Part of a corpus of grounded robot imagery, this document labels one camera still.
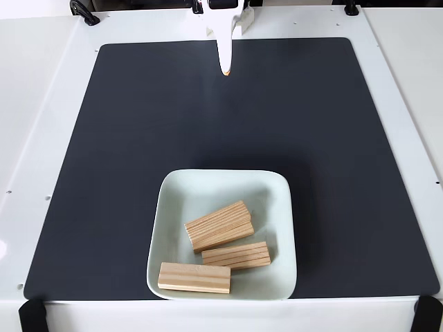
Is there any pale green square plate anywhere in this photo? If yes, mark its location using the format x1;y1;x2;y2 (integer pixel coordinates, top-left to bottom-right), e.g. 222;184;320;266
145;168;298;302

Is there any black corner bracket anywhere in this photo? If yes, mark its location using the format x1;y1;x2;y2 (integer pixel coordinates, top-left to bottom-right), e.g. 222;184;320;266
411;295;443;332
17;297;48;332

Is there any black rubber mat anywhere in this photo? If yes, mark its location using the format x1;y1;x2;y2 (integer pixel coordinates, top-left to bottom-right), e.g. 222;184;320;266
23;37;440;301

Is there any wooden block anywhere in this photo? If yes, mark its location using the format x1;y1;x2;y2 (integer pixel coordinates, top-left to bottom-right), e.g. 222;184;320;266
183;200;252;243
190;218;256;254
158;261;232;295
201;241;271;270

